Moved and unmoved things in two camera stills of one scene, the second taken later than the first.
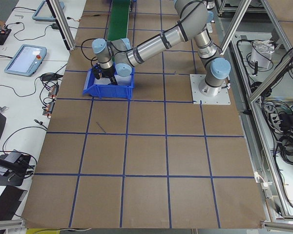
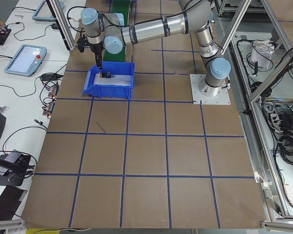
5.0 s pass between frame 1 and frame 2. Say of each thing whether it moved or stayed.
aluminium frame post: stayed
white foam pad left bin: stayed
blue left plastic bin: stayed
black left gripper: moved
